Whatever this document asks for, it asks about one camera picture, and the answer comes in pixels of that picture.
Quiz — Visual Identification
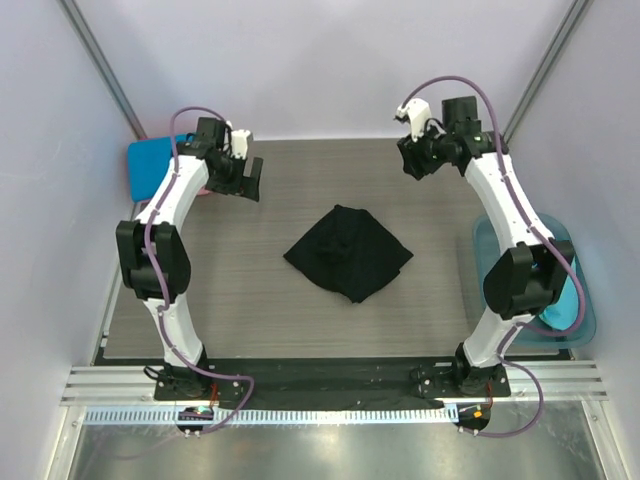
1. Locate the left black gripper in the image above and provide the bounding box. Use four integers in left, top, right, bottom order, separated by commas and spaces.
207, 151, 262, 201

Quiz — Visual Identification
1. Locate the left aluminium corner post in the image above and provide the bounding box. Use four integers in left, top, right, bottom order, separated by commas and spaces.
57, 0, 147, 140

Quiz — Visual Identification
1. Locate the black t shirt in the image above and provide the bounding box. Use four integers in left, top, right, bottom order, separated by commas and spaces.
283, 205, 413, 303

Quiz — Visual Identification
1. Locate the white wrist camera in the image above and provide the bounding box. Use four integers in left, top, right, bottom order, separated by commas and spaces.
226, 121, 253, 160
394, 98, 432, 142

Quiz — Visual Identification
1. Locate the aluminium corner post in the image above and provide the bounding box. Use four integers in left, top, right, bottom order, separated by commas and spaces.
57, 0, 147, 140
503, 0, 593, 142

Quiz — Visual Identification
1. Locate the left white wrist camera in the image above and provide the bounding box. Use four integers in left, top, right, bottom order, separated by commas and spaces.
226, 121, 253, 160

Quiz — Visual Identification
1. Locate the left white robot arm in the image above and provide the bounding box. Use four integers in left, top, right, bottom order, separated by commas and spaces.
115, 111, 263, 400

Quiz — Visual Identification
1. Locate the aluminium frame rail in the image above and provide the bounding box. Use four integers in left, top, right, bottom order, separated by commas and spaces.
60, 361, 609, 406

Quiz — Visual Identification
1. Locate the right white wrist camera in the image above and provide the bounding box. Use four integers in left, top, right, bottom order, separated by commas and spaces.
394, 98, 432, 142

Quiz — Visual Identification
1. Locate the translucent blue plastic bin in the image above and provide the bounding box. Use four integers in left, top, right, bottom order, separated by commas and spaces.
472, 215, 597, 349

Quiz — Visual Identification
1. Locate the white slotted cable duct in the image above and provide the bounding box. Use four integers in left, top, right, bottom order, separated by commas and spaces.
84, 404, 458, 427

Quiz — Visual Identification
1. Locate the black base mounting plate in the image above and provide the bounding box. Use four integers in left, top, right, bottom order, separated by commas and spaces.
154, 357, 511, 411

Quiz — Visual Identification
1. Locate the folded blue t shirt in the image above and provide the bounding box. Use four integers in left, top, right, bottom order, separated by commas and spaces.
126, 137, 172, 203

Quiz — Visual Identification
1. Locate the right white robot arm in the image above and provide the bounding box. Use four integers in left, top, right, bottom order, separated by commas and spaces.
395, 96, 575, 396

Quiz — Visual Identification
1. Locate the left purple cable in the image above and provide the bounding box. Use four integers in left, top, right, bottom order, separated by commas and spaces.
142, 105, 255, 434

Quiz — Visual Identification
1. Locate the crumpled light blue t shirt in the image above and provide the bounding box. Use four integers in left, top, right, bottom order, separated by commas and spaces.
539, 275, 580, 331

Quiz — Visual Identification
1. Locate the right aluminium corner post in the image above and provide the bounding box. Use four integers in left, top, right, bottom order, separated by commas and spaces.
503, 0, 593, 142

